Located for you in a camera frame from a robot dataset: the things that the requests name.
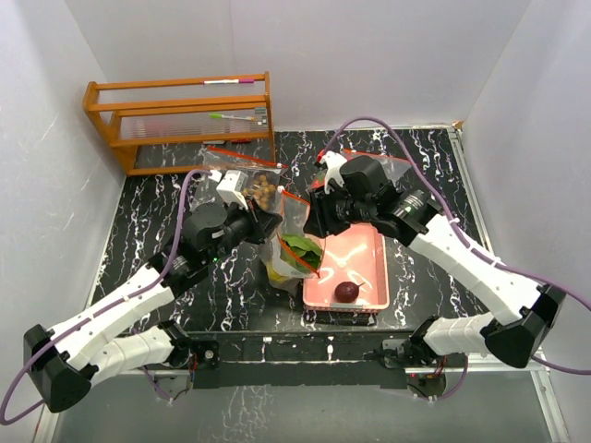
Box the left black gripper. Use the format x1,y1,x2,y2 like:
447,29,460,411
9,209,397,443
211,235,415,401
204,195,283,266

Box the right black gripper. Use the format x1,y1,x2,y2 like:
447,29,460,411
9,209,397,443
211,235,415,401
303,181,374,239

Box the green cucumber leaf vegetable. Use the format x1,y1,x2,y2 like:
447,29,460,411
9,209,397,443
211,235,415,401
280,233,323,272

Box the longan bunch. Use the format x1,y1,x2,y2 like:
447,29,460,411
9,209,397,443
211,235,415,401
242,172,279,211

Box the yellow bananas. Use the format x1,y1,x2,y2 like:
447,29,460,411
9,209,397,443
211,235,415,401
268,269,289,283

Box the clear zip bag orange zipper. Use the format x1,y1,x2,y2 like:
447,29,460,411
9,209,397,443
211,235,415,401
307,149,411,191

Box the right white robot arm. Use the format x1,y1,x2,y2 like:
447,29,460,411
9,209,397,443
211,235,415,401
304,151,566,368

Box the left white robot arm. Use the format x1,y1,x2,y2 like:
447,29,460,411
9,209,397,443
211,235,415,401
24,199,282,413

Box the pink plastic basket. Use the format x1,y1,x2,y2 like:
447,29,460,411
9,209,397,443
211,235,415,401
303,223,390,314

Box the purple passion fruit front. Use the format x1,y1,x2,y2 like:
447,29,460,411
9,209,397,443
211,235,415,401
333,281,365,304

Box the wooden shelf rack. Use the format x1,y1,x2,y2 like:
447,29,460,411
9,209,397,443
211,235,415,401
82,71,277,176

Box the green marker pen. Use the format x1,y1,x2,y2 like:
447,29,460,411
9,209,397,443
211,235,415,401
209,113,256,122

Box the pink white marker pen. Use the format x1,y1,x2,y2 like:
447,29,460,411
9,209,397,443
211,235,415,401
202,78,256,85

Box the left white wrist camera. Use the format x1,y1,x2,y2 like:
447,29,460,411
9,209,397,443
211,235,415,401
210,170,248,210

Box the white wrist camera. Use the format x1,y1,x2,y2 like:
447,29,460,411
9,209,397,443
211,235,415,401
313,151,347,194
210,170,248,210

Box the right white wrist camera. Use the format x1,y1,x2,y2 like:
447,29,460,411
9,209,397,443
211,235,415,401
313,151,347,194

